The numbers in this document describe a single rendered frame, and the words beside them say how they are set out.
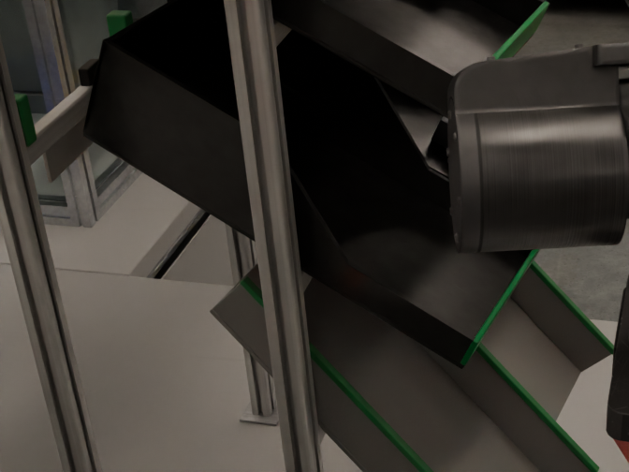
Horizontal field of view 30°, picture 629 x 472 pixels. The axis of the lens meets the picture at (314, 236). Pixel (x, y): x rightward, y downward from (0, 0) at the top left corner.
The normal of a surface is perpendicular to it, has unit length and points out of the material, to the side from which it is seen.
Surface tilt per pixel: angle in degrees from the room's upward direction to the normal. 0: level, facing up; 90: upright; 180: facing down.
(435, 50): 25
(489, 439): 45
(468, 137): 35
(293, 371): 90
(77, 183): 90
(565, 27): 0
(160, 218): 0
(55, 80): 90
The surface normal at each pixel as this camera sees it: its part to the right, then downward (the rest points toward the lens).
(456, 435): 0.56, -0.50
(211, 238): 0.95, 0.07
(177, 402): -0.09, -0.87
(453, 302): 0.29, -0.72
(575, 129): -0.07, -0.42
